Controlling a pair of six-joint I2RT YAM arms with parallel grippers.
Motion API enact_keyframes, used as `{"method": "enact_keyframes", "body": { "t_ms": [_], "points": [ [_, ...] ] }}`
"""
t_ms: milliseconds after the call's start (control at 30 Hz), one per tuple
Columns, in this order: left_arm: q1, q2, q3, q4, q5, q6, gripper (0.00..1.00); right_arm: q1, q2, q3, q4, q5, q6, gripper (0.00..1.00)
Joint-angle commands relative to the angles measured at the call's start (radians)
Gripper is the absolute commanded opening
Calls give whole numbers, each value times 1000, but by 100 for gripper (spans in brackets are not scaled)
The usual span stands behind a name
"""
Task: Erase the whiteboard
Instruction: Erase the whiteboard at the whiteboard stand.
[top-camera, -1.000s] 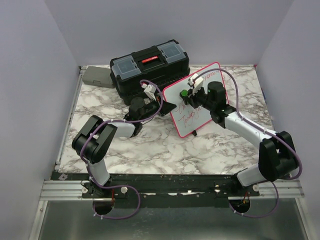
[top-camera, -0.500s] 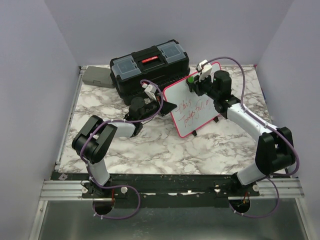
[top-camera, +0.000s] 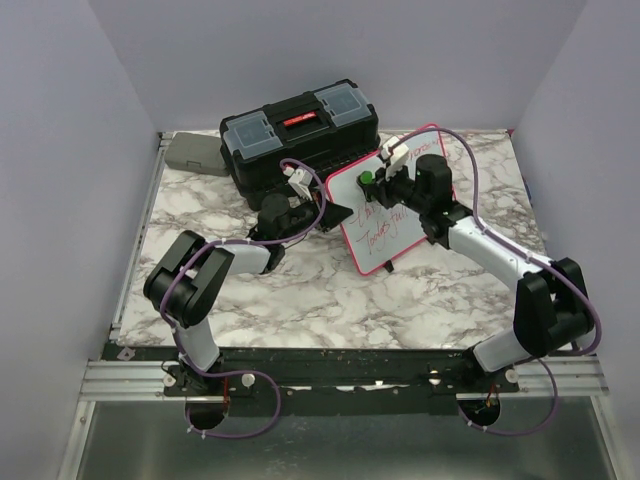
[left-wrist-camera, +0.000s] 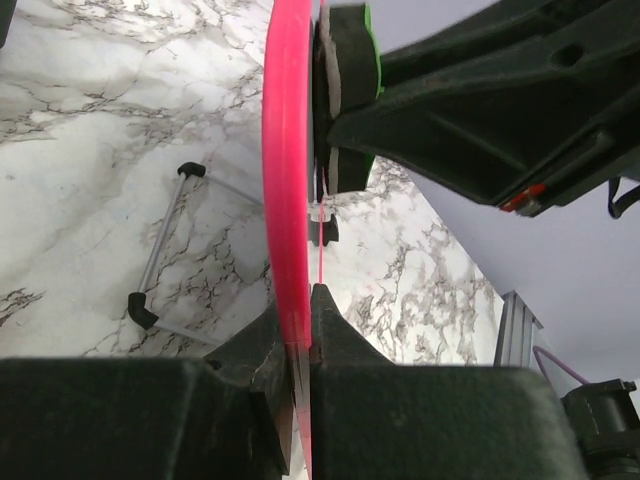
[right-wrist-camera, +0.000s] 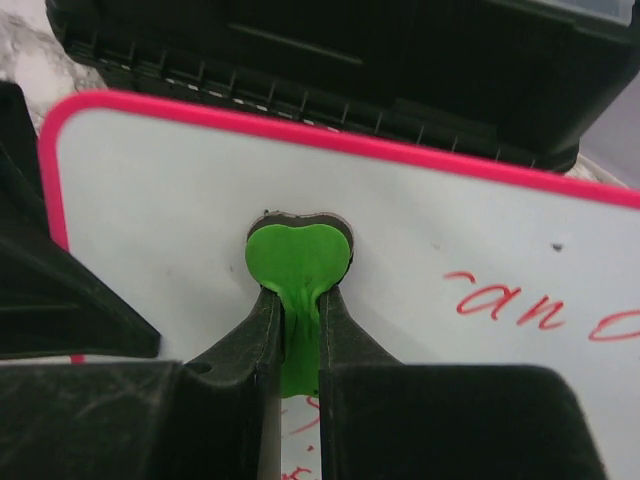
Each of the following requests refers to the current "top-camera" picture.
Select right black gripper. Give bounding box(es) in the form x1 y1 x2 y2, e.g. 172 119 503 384
365 159 429 215

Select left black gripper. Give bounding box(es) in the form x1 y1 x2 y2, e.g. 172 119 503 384
279 188 354 245

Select green black whiteboard eraser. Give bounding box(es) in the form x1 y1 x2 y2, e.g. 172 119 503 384
357 171 375 187

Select pink framed whiteboard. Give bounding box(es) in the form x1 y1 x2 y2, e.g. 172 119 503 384
324 153 425 276

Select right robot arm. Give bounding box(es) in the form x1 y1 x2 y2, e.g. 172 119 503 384
357 154 596 392

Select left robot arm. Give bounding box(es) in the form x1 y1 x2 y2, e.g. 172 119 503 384
143 194 353 395

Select black plastic toolbox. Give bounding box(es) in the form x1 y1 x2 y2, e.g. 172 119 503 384
219 79 380 211

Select grey plastic case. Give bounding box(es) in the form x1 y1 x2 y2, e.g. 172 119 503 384
164 132 229 177

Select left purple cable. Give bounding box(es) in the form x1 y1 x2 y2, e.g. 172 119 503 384
159 158 329 441

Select purple cable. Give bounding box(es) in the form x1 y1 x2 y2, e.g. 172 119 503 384
159 158 329 441
382 128 601 435

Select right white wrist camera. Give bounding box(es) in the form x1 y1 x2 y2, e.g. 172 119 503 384
379 136 410 180

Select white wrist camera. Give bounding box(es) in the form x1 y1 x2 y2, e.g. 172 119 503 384
379 136 410 180
283 164 313 200

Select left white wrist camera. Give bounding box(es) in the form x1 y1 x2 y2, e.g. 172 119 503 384
283 164 313 200

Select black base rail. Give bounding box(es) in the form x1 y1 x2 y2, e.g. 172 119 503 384
101 343 521 421

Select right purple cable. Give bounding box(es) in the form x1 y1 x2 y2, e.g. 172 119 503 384
382 128 601 435

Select aluminium frame rail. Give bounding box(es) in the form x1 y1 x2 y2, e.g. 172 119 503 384
57 132 173 479

